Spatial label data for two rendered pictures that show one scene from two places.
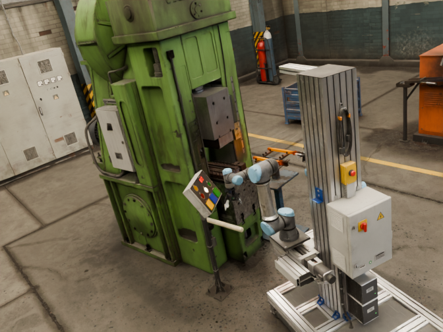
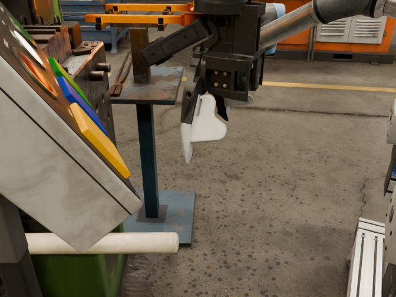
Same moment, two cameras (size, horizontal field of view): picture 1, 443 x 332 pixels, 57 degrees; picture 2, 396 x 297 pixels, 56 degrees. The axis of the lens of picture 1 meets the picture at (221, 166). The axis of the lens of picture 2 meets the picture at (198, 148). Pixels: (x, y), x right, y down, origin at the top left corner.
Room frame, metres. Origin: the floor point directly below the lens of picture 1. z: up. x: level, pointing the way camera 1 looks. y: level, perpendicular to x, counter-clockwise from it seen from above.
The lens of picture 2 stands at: (2.57, 0.33, 1.20)
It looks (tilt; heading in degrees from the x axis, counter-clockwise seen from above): 29 degrees down; 315
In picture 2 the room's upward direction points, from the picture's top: straight up
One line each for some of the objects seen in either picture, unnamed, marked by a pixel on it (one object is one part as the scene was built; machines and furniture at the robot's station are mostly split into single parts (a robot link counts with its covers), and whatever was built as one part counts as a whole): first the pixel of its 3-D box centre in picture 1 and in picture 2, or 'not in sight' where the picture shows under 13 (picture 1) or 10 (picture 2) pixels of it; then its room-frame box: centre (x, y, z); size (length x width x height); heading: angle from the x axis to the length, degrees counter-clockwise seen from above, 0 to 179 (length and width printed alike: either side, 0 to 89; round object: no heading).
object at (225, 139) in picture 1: (209, 137); not in sight; (3.64, 0.06, 1.32); 0.42 x 0.20 x 0.10; 46
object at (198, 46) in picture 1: (184, 58); not in sight; (3.78, 0.14, 2.06); 0.44 x 0.41 x 0.47; 46
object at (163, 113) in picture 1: (180, 163); not in sight; (3.54, 0.37, 1.15); 0.44 x 0.26 x 2.30; 46
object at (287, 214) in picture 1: (285, 217); not in sight; (2.52, -0.39, 0.98); 0.13 x 0.12 x 0.14; 119
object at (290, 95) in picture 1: (320, 101); (75, 15); (7.13, -2.03, 0.36); 1.20 x 0.80 x 0.72; 42
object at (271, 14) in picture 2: not in sight; (270, 14); (3.47, -0.96, 0.94); 0.11 x 0.08 x 0.09; 42
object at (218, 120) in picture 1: (207, 110); not in sight; (3.67, 0.03, 1.56); 0.42 x 0.39 x 0.40; 46
